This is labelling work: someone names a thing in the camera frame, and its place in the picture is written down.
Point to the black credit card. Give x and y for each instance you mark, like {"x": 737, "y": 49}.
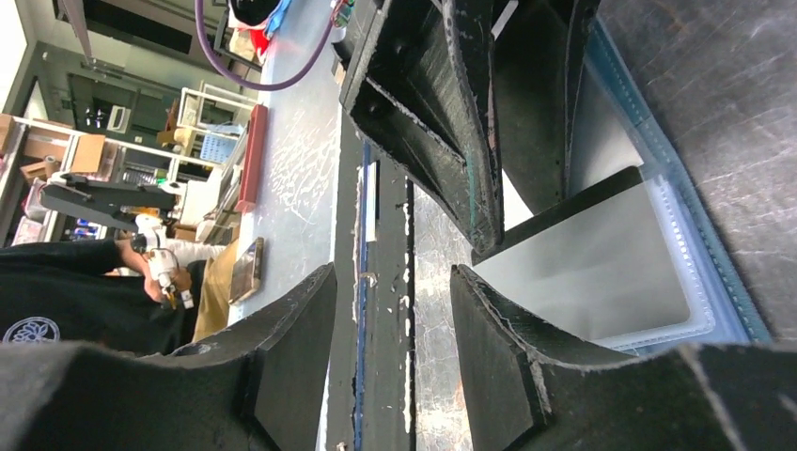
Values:
{"x": 591, "y": 196}

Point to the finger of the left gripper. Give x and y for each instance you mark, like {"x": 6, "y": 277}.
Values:
{"x": 538, "y": 64}

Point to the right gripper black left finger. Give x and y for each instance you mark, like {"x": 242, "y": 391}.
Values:
{"x": 256, "y": 385}

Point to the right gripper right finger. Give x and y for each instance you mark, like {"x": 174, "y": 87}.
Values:
{"x": 529, "y": 385}

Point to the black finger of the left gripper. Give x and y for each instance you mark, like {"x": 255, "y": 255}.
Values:
{"x": 419, "y": 86}

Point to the person in black shirt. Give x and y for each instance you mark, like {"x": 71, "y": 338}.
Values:
{"x": 96, "y": 291}

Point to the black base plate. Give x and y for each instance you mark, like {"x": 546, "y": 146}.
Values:
{"x": 371, "y": 391}

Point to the smartphone on table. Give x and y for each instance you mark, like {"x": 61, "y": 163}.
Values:
{"x": 247, "y": 272}

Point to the red box on table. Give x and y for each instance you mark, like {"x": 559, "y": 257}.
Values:
{"x": 253, "y": 159}

